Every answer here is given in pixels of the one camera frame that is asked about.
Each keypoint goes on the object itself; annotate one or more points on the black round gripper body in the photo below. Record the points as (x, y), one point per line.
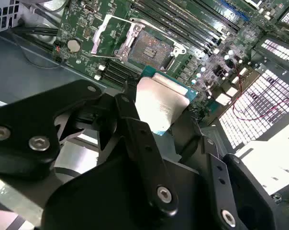
(106, 198)

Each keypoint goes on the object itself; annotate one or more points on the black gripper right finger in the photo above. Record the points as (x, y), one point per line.
(216, 172)

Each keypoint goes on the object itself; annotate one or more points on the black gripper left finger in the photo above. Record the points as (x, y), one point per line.
(27, 124)

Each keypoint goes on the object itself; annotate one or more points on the silver CPU green edge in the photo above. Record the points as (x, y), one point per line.
(158, 100)

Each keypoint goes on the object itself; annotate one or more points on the metal socket cover frame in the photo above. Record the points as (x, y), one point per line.
(97, 39)

